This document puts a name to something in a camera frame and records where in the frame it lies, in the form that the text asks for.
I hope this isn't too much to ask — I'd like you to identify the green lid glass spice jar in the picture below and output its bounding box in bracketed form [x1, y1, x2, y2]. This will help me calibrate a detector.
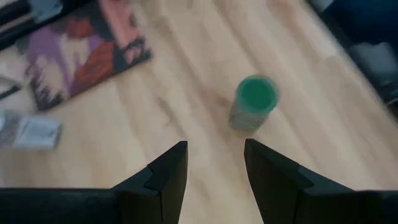
[228, 73, 280, 131]

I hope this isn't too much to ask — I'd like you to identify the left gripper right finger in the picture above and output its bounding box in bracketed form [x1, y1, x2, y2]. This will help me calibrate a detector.
[243, 138, 354, 224]

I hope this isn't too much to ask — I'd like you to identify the grey metal mounting plate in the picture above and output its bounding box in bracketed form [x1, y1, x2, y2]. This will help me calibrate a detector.
[28, 0, 65, 25]

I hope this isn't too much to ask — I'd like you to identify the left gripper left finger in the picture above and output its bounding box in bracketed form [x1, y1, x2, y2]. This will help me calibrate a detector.
[110, 140, 189, 224]

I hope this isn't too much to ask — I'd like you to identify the white lid clear spice jar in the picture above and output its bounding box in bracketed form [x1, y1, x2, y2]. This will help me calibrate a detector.
[0, 108, 64, 151]

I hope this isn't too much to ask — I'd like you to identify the landscape cover book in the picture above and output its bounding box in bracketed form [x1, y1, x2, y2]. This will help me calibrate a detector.
[15, 0, 154, 112]

